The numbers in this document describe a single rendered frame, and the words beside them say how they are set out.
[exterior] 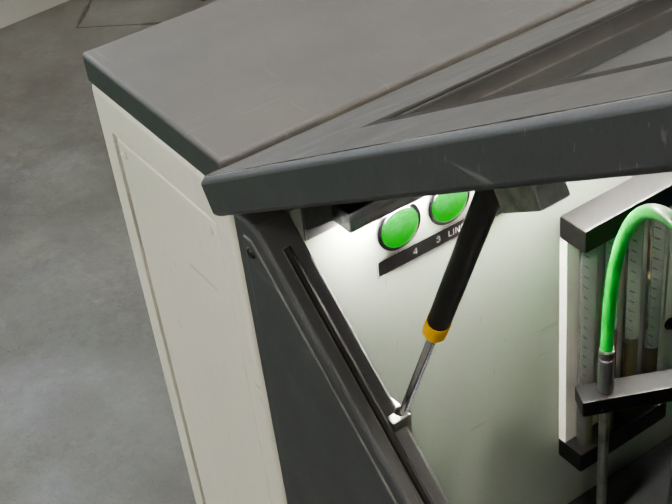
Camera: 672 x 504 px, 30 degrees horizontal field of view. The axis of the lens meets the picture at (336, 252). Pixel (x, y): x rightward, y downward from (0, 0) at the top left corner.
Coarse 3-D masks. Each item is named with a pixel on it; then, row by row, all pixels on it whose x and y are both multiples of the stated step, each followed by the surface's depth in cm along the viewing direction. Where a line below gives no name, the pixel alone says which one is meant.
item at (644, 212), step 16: (640, 208) 113; (656, 208) 110; (624, 224) 118; (624, 240) 120; (624, 256) 123; (608, 272) 126; (608, 288) 127; (608, 304) 129; (608, 320) 130; (608, 336) 132; (608, 352) 133
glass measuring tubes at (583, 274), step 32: (608, 192) 134; (640, 192) 133; (576, 224) 130; (608, 224) 130; (640, 224) 135; (576, 256) 135; (608, 256) 135; (640, 256) 138; (576, 288) 137; (640, 288) 141; (576, 320) 140; (640, 320) 148; (576, 352) 143; (640, 352) 151; (576, 384) 146; (576, 416) 148; (640, 416) 153; (576, 448) 150
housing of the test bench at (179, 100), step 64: (256, 0) 132; (320, 0) 131; (384, 0) 129; (448, 0) 127; (512, 0) 126; (576, 0) 125; (128, 64) 124; (192, 64) 122; (256, 64) 121; (320, 64) 119; (384, 64) 118; (448, 64) 118; (128, 128) 124; (192, 128) 112; (256, 128) 111; (128, 192) 134; (192, 192) 116; (192, 256) 125; (192, 320) 134; (192, 384) 144; (256, 384) 124; (192, 448) 157; (256, 448) 134
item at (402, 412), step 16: (480, 192) 77; (480, 208) 78; (496, 208) 78; (464, 224) 81; (480, 224) 79; (464, 240) 81; (480, 240) 81; (464, 256) 83; (448, 272) 86; (464, 272) 84; (448, 288) 87; (464, 288) 87; (432, 304) 91; (448, 304) 88; (432, 320) 91; (448, 320) 91; (432, 336) 93; (416, 368) 99; (416, 384) 101; (400, 416) 107
